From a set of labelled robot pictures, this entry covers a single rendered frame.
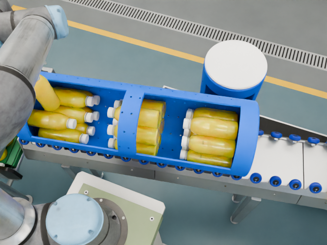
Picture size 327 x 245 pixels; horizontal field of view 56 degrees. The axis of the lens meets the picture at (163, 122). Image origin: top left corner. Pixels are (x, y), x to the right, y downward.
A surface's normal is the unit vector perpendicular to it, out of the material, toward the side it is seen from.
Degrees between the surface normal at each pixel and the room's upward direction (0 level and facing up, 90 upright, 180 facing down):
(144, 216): 1
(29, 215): 45
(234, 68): 0
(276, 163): 0
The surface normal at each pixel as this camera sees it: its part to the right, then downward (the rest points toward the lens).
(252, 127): -0.07, -0.30
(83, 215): 0.10, -0.47
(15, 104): 0.93, -0.10
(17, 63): 0.60, -0.69
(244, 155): -0.16, 0.37
